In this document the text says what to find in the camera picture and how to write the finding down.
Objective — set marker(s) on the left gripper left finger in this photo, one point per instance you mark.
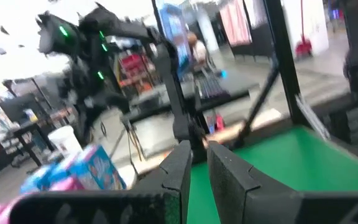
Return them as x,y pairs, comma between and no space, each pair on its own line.
166,199

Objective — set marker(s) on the red floor tool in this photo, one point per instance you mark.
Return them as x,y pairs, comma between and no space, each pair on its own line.
303,49

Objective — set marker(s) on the backlit computer keyboard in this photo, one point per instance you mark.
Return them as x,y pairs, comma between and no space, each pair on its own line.
211,88

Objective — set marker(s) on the green felt table mat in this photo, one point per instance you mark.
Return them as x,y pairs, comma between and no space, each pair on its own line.
306,161

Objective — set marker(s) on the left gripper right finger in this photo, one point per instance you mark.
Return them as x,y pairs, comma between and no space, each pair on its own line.
235,193

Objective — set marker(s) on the white bucket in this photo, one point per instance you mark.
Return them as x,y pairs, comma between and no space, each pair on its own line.
64,141

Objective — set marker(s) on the pink hanging curtain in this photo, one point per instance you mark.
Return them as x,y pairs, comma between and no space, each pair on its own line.
235,21

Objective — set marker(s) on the Rice Krispies cereal box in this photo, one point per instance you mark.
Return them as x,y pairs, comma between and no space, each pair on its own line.
98,169

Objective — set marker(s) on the monitor with blue screen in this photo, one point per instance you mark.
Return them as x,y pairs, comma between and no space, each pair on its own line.
176,37

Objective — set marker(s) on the person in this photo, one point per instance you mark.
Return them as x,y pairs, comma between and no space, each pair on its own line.
199,53

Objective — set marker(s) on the small black table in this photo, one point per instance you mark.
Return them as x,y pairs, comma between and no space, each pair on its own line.
26,129

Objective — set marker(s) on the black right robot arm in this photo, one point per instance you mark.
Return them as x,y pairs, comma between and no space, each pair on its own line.
110,28

